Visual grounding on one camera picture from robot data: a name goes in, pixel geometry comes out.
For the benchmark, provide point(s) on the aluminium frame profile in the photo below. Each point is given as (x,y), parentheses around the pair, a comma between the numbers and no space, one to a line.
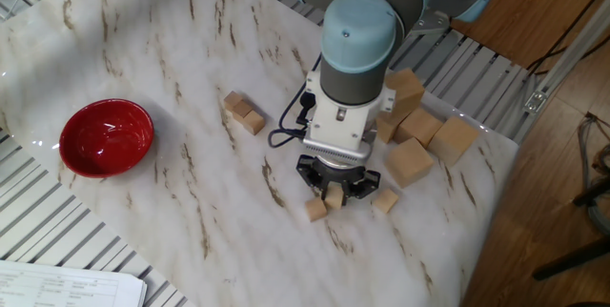
(567,66)

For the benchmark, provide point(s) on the white printed paper stack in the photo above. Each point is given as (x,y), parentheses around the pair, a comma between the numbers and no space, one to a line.
(57,288)

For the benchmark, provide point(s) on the large wooden cube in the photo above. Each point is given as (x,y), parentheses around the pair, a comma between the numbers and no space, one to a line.
(385,129)
(407,90)
(409,161)
(453,139)
(419,123)

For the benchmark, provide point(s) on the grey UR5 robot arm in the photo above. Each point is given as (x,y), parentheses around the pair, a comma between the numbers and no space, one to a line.
(352,83)

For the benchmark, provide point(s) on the white marble pattern board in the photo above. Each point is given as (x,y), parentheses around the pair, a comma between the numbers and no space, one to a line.
(190,202)

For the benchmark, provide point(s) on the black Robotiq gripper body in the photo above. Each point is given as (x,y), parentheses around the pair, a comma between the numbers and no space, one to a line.
(338,173)

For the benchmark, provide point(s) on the black chair base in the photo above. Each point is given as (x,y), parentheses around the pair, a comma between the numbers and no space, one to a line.
(572,259)

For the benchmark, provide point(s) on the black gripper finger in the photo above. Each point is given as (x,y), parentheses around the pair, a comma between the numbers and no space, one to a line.
(309,172)
(366,184)

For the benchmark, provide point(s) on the red bowl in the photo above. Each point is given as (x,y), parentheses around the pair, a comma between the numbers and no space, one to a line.
(107,140)

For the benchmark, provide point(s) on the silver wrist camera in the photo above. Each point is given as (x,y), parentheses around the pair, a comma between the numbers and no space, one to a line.
(333,155)

